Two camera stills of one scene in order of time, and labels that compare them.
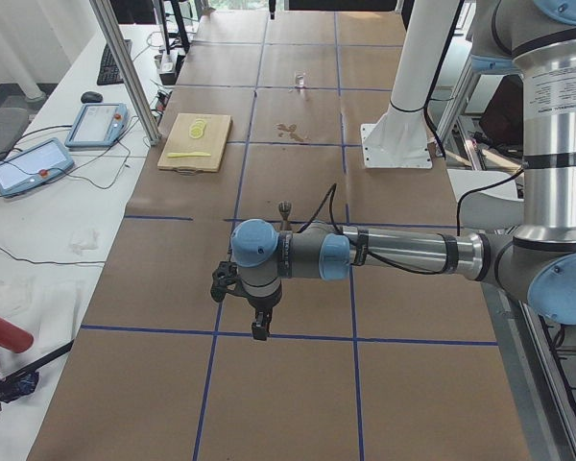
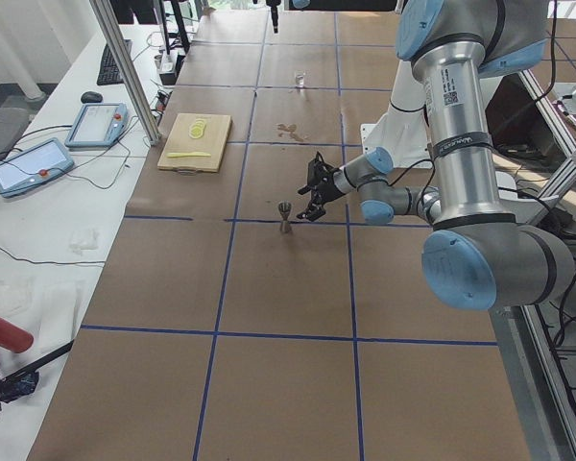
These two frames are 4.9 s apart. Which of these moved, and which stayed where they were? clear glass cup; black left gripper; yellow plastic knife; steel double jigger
Moved: black left gripper
Stayed: yellow plastic knife; clear glass cup; steel double jigger
